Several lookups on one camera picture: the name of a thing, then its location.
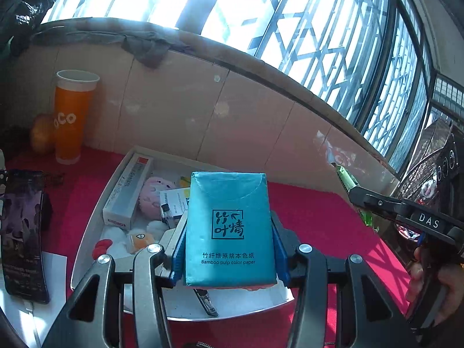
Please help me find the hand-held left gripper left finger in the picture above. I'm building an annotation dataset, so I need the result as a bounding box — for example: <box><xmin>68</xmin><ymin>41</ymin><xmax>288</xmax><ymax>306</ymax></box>
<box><xmin>41</xmin><ymin>210</ymin><xmax>190</xmax><ymax>348</ymax></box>

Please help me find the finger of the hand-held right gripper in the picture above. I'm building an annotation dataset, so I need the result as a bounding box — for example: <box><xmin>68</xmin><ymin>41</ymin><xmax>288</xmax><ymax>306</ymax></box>
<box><xmin>348</xmin><ymin>186</ymin><xmax>404</xmax><ymax>222</ymax></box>

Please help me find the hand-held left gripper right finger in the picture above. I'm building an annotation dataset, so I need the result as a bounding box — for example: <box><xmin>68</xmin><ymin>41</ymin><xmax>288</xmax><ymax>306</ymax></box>
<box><xmin>270</xmin><ymin>210</ymin><xmax>417</xmax><ymax>348</ymax></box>

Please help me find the green snack packet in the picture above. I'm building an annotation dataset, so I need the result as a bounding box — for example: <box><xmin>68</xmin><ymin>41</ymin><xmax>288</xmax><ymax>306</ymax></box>
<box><xmin>335</xmin><ymin>164</ymin><xmax>379</xmax><ymax>231</ymax></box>

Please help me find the white cardboard tray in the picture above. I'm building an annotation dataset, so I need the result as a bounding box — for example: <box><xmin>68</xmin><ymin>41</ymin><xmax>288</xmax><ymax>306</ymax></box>
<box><xmin>70</xmin><ymin>146</ymin><xmax>295</xmax><ymax>321</ymax></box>

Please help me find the teal tissue pack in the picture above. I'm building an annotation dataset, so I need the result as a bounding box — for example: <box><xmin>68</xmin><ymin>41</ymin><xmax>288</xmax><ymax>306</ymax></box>
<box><xmin>185</xmin><ymin>171</ymin><xmax>278</xmax><ymax>287</ymax></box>

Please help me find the person's right hand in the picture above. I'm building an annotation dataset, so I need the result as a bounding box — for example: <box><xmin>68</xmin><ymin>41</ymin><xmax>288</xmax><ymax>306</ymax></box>
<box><xmin>406</xmin><ymin>246</ymin><xmax>464</xmax><ymax>323</ymax></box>

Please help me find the wicker hanging chair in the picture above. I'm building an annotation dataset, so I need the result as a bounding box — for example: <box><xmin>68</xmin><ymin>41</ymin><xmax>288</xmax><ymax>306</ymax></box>
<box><xmin>397</xmin><ymin>118</ymin><xmax>454</xmax><ymax>242</ymax></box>

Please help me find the white teal medicine box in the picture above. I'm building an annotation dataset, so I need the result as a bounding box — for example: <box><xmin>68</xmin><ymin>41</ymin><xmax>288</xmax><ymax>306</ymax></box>
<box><xmin>159</xmin><ymin>188</ymin><xmax>190</xmax><ymax>227</ymax></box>

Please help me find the white plush toy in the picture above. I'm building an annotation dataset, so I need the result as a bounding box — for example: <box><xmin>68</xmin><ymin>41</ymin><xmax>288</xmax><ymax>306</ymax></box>
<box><xmin>105</xmin><ymin>219</ymin><xmax>171</xmax><ymax>254</ymax></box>

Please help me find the pink pig plush toy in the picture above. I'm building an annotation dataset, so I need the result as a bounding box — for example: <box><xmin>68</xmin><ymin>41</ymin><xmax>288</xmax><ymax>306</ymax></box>
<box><xmin>139</xmin><ymin>177</ymin><xmax>176</xmax><ymax>222</ymax></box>

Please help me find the red chili plush toy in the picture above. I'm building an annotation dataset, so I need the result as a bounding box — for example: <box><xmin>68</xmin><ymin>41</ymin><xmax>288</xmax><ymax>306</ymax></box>
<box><xmin>92</xmin><ymin>238</ymin><xmax>114</xmax><ymax>260</ymax></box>

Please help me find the long white sealant box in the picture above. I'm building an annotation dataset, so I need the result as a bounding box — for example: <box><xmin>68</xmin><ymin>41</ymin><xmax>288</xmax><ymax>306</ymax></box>
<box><xmin>102</xmin><ymin>154</ymin><xmax>155</xmax><ymax>227</ymax></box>

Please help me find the white paper sheet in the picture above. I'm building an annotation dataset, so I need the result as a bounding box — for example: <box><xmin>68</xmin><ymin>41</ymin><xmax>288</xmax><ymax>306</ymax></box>
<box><xmin>0</xmin><ymin>250</ymin><xmax>68</xmax><ymax>348</ymax></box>

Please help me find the black glossy printed bag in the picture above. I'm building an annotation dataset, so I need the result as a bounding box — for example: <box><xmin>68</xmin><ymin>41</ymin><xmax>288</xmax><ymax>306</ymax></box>
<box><xmin>0</xmin><ymin>170</ymin><xmax>51</xmax><ymax>304</ymax></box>

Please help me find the tall orange paper cup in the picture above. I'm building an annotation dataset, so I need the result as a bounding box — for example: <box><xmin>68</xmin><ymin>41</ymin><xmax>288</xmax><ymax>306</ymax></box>
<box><xmin>54</xmin><ymin>70</ymin><xmax>100</xmax><ymax>165</ymax></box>

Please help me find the orange round fruit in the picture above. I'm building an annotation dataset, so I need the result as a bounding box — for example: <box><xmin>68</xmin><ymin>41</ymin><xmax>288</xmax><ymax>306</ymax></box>
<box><xmin>30</xmin><ymin>113</ymin><xmax>57</xmax><ymax>155</ymax></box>

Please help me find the grey cloth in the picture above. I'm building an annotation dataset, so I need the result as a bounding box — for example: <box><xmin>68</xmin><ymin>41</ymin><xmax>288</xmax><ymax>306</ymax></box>
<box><xmin>121</xmin><ymin>32</ymin><xmax>189</xmax><ymax>69</ymax></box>

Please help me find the window with metal grille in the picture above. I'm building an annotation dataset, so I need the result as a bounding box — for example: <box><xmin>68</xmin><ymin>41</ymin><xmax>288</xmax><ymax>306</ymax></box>
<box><xmin>40</xmin><ymin>0</ymin><xmax>464</xmax><ymax>175</ymax></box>

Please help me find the black plastic bag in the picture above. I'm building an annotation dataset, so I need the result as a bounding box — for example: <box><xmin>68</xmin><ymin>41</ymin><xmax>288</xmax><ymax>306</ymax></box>
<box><xmin>14</xmin><ymin>0</ymin><xmax>57</xmax><ymax>26</ymax></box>

